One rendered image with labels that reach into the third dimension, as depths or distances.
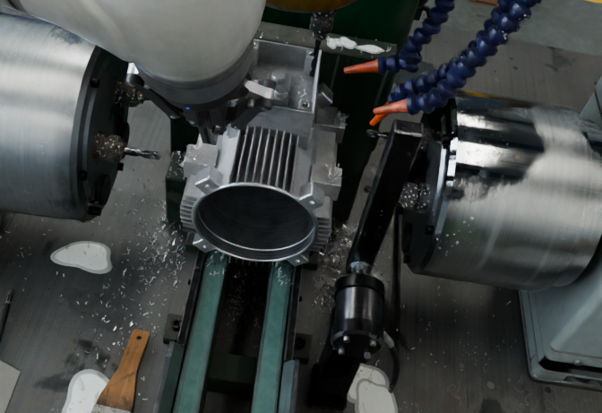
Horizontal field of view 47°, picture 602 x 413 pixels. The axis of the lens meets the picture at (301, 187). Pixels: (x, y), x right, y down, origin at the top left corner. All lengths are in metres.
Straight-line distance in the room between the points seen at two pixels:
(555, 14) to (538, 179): 2.58
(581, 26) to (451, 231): 2.62
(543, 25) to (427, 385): 2.44
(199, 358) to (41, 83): 0.37
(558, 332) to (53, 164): 0.69
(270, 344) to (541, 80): 0.93
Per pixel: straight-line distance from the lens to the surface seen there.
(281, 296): 0.92
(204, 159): 0.84
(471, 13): 3.19
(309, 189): 0.81
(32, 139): 0.82
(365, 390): 1.01
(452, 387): 1.05
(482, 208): 0.82
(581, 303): 0.96
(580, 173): 0.86
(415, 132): 0.67
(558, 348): 1.03
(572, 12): 3.45
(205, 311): 0.90
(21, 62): 0.85
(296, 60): 0.91
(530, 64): 1.60
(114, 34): 0.39
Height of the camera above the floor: 1.70
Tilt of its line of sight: 50 degrees down
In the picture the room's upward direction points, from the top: 12 degrees clockwise
